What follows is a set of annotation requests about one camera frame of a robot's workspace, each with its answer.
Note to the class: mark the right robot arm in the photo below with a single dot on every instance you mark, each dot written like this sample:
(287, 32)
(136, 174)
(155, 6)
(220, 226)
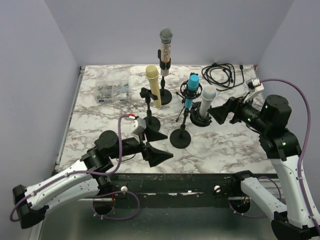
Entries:
(297, 218)

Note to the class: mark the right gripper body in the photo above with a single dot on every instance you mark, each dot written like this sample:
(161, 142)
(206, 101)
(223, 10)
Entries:
(241, 108)

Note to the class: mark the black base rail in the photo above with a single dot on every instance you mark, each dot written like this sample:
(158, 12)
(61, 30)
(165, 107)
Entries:
(156, 190)

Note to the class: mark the clear plastic parts box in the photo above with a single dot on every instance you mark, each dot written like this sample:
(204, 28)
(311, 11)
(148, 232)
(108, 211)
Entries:
(112, 86)

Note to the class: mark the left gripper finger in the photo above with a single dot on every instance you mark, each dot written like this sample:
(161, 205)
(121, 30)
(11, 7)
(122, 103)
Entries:
(155, 156)
(154, 135)

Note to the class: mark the black tall mic stand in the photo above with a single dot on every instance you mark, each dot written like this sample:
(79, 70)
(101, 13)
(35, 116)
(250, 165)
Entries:
(165, 95)

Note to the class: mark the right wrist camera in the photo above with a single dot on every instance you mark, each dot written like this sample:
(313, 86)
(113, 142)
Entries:
(255, 87)

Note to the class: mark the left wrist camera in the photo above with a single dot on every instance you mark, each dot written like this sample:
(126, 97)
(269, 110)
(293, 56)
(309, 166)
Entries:
(137, 127)

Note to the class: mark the black stand with clip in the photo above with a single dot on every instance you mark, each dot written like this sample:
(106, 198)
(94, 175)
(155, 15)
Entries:
(151, 121)

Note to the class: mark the glitter microphone silver head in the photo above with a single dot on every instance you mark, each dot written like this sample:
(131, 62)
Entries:
(166, 36)

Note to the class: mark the blue microphone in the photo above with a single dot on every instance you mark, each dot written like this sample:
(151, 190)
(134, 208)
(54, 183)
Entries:
(191, 90)

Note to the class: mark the black shock mount round-base stand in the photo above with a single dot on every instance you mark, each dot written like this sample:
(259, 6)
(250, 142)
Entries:
(181, 137)

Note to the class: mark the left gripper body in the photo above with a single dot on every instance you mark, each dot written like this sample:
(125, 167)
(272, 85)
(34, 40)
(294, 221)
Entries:
(132, 146)

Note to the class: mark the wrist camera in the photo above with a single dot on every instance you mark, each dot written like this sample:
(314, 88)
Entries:
(255, 87)
(137, 127)

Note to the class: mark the yellow microphone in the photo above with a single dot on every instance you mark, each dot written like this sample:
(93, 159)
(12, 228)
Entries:
(152, 74)

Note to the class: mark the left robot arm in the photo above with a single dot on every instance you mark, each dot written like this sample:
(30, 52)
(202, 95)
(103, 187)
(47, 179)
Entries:
(88, 177)

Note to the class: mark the black tripod shock mount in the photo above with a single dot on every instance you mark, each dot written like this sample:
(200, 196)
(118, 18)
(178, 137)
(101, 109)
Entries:
(182, 90)

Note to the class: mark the white microphone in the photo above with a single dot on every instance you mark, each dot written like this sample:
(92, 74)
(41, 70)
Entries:
(208, 94)

